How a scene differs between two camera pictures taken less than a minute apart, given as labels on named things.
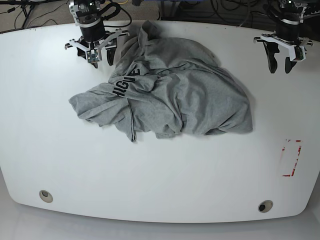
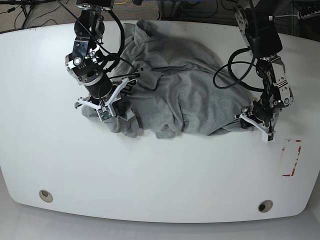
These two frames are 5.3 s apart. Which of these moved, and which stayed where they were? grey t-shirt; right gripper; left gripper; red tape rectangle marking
Moved: left gripper; right gripper
Stayed: grey t-shirt; red tape rectangle marking
